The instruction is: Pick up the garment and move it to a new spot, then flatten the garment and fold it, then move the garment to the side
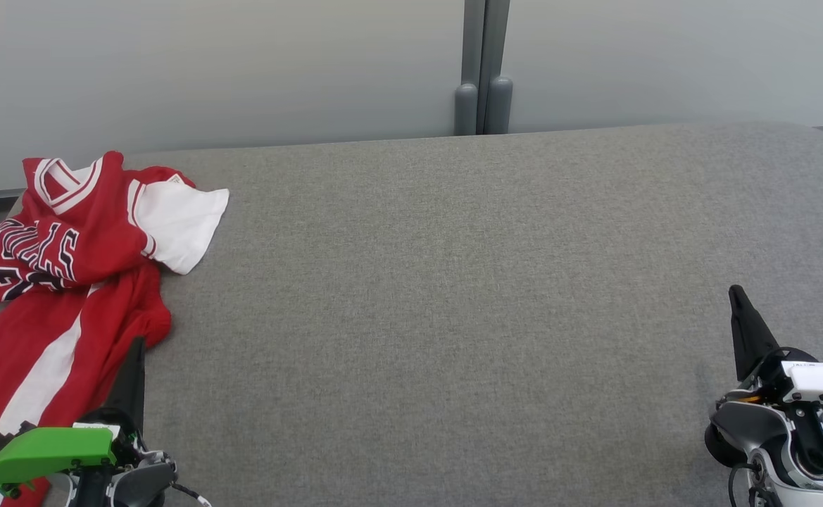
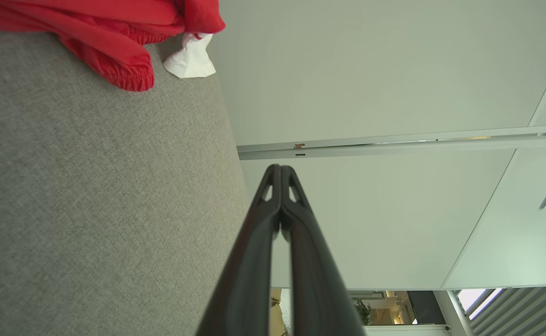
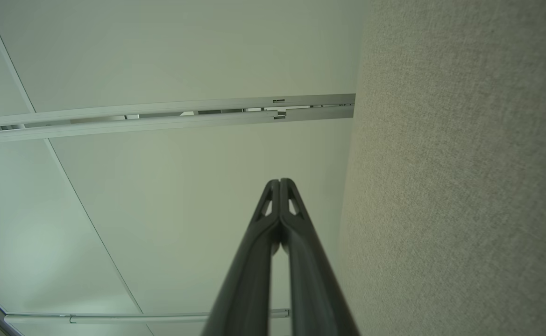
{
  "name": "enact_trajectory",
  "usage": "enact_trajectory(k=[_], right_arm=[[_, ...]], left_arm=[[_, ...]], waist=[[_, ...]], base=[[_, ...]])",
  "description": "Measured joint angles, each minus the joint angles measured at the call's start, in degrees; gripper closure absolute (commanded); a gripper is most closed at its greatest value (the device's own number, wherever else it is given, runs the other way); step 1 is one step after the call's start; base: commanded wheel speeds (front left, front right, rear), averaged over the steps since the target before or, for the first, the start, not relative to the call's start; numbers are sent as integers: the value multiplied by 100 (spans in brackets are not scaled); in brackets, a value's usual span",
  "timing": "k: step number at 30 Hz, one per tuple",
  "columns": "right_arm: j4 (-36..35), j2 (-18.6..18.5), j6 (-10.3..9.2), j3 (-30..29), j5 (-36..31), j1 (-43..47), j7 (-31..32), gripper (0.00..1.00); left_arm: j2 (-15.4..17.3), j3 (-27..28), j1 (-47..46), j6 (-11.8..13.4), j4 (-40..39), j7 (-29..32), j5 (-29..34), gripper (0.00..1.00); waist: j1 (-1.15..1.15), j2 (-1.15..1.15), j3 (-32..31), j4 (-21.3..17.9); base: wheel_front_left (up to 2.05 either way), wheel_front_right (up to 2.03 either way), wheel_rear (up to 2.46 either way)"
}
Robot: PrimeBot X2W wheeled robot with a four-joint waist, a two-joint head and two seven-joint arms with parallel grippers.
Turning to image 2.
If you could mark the grey fabric sofa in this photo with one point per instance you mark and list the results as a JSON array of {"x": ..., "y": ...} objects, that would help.
[{"x": 90, "y": 210}]

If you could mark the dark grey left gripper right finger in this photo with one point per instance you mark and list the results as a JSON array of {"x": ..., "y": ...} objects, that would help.
[{"x": 315, "y": 266}]

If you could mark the red shorts with white stripe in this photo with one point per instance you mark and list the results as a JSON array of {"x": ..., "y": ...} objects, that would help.
[{"x": 90, "y": 28}]

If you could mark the black wall screen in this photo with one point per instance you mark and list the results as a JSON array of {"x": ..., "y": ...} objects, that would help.
[{"x": 426, "y": 307}]

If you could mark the red Bulls 23 jersey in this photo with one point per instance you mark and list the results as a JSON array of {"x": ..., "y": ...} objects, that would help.
[{"x": 189, "y": 59}]

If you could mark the grey window blinds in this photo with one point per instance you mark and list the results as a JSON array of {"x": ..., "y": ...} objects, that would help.
[{"x": 525, "y": 310}]

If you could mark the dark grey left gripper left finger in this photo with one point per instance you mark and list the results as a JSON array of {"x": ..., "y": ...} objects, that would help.
[{"x": 249, "y": 261}]

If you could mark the silver metal partition rail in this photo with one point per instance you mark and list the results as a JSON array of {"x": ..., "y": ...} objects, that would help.
[{"x": 394, "y": 142}]

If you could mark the green potted plant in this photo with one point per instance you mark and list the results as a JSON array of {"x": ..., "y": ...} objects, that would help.
[{"x": 364, "y": 311}]

